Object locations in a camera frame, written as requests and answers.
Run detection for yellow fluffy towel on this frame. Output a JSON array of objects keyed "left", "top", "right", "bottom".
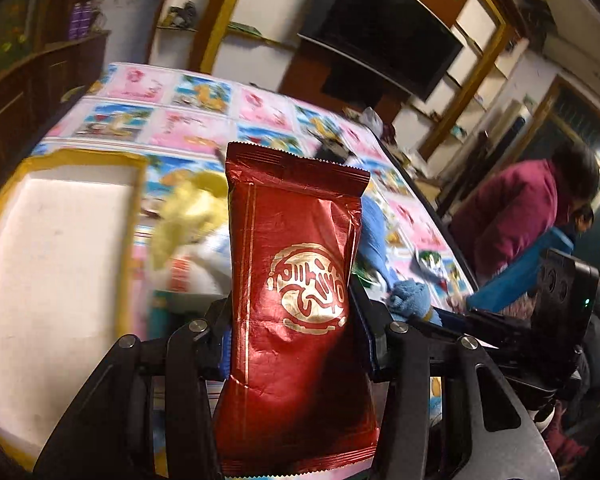
[{"left": 149, "top": 170, "right": 228, "bottom": 270}]

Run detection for black box with stick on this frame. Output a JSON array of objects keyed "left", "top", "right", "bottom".
[{"left": 313, "top": 136, "right": 353, "bottom": 165}]

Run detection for white foam box yellow tape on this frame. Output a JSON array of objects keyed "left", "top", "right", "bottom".
[{"left": 0, "top": 148, "right": 148, "bottom": 470}]

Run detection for blue sleeve forearm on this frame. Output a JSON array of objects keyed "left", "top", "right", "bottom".
[{"left": 466, "top": 228, "right": 574, "bottom": 313}]

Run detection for white packet red text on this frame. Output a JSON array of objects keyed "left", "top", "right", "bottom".
[{"left": 146, "top": 223, "right": 232, "bottom": 314}]

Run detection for colourful printed tablecloth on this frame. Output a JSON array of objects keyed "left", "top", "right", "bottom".
[{"left": 35, "top": 63, "right": 475, "bottom": 335}]

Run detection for black flat television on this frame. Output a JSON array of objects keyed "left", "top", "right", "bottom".
[{"left": 299, "top": 0, "right": 463, "bottom": 101}]

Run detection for person in magenta jacket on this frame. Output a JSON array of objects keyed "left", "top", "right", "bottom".
[{"left": 448, "top": 142, "right": 600, "bottom": 285}]

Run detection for dark wooden cabinet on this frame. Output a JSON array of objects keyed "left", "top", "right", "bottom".
[{"left": 0, "top": 32, "right": 109, "bottom": 185}]

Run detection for red foil snack packet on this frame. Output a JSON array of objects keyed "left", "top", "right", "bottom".
[{"left": 213, "top": 142, "right": 379, "bottom": 477}]

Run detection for blue fluffy towel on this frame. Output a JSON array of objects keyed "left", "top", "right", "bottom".
[{"left": 358, "top": 195, "right": 442, "bottom": 326}]

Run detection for purple bottles on cabinet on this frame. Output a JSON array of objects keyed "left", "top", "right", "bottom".
[{"left": 68, "top": 1, "right": 93, "bottom": 40}]

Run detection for figurine on shelf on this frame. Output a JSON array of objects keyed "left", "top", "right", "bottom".
[{"left": 161, "top": 1, "right": 198, "bottom": 29}]

